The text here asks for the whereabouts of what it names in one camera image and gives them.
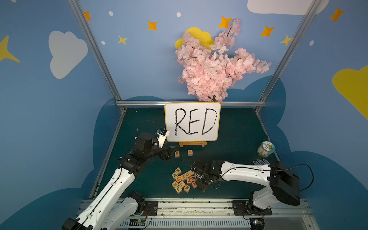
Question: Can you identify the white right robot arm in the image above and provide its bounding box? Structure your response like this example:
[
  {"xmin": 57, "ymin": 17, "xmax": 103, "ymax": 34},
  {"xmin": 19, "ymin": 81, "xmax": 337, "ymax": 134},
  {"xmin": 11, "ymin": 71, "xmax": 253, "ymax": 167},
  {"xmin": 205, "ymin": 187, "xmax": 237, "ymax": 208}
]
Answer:
[{"xmin": 191, "ymin": 160, "xmax": 301, "ymax": 216}]

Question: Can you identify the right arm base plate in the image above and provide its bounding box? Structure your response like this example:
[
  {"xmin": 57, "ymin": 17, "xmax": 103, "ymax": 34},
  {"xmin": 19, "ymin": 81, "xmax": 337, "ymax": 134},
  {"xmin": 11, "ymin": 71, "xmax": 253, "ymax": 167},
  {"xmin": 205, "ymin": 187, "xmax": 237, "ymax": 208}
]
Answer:
[{"xmin": 232, "ymin": 200, "xmax": 272, "ymax": 216}]

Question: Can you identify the wooden whiteboard easel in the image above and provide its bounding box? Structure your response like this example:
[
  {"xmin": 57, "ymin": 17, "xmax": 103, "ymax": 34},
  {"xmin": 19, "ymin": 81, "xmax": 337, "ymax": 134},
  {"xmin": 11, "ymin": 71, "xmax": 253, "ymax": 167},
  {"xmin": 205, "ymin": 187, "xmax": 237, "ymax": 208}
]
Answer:
[{"xmin": 179, "ymin": 141, "xmax": 207, "ymax": 148}]

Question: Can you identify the aluminium front rail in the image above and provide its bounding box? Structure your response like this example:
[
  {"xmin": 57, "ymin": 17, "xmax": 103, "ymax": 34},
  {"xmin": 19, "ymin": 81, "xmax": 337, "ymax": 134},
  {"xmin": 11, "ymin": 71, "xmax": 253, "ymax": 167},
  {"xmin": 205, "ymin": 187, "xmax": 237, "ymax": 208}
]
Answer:
[{"xmin": 76, "ymin": 197, "xmax": 320, "ymax": 230}]

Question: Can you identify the wooden block pile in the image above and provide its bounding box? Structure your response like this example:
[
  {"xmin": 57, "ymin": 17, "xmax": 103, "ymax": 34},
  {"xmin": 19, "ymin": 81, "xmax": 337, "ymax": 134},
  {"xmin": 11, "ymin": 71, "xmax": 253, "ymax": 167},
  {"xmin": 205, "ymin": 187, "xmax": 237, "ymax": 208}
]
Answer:
[{"xmin": 172, "ymin": 168, "xmax": 199, "ymax": 194}]

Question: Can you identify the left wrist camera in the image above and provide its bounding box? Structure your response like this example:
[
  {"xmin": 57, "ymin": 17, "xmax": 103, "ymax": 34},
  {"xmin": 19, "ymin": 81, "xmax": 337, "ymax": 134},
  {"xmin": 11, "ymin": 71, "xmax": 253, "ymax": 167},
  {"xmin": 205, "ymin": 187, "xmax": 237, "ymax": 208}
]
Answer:
[{"xmin": 156, "ymin": 127, "xmax": 170, "ymax": 149}]

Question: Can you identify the pink cherry blossom tree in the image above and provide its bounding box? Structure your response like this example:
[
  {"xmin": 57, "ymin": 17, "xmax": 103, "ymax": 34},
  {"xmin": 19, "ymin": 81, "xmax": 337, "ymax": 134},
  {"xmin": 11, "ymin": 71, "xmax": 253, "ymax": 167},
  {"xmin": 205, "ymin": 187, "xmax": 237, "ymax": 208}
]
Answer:
[{"xmin": 175, "ymin": 18, "xmax": 271, "ymax": 102}]

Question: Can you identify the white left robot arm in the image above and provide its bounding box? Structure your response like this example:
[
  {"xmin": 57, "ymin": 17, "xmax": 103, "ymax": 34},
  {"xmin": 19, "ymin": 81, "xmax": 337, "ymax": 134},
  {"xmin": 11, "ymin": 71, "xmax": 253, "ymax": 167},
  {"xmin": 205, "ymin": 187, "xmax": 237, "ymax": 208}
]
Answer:
[{"xmin": 62, "ymin": 128, "xmax": 178, "ymax": 230}]

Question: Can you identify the whiteboard with word RED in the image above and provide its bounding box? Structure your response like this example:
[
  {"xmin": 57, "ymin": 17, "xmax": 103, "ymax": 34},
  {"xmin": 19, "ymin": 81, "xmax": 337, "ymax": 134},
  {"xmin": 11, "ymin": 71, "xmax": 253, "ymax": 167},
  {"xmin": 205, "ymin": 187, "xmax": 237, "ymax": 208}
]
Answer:
[{"xmin": 164, "ymin": 102, "xmax": 221, "ymax": 142}]

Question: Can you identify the blue dotted work glove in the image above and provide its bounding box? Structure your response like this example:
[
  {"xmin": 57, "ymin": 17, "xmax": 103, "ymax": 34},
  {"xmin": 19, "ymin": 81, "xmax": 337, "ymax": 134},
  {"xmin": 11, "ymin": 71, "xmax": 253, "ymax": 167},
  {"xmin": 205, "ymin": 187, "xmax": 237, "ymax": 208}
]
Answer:
[{"xmin": 253, "ymin": 159, "xmax": 270, "ymax": 165}]

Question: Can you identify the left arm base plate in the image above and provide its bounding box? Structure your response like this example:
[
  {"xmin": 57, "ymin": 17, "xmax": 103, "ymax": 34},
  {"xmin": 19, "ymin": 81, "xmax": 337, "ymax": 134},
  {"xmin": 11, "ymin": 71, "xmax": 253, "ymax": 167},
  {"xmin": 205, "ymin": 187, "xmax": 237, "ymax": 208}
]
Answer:
[{"xmin": 133, "ymin": 200, "xmax": 158, "ymax": 216}]

